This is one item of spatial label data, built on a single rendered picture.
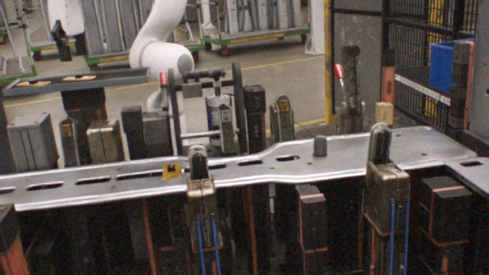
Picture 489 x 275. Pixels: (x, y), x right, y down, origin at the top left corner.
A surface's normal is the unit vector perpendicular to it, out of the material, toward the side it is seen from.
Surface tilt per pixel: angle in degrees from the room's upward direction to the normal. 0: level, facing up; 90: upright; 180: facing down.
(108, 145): 90
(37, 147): 90
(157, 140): 90
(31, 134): 90
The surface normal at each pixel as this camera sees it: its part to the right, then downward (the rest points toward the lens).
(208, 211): 0.14, 0.32
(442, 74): -0.96, 0.15
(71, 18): 0.97, 0.04
